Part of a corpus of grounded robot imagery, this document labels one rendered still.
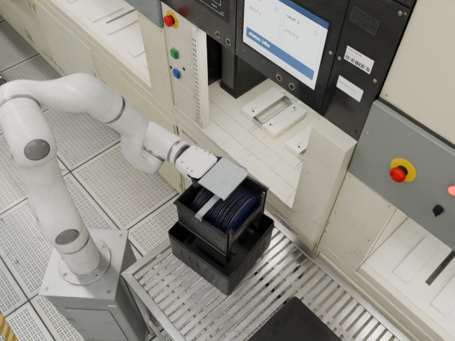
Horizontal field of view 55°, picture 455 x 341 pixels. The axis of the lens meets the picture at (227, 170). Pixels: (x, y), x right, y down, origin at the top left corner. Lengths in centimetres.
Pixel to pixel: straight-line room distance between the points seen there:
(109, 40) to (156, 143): 117
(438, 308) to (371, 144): 68
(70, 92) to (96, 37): 139
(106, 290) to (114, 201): 117
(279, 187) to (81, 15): 153
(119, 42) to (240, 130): 88
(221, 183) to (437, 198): 57
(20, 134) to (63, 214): 35
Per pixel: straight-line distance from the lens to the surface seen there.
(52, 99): 114
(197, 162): 133
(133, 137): 128
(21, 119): 110
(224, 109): 199
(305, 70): 122
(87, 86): 112
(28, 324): 260
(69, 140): 318
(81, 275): 173
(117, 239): 178
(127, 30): 251
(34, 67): 382
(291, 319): 152
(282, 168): 179
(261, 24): 127
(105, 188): 286
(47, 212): 134
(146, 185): 282
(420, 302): 165
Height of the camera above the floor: 230
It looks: 54 degrees down
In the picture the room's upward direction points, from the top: 1 degrees clockwise
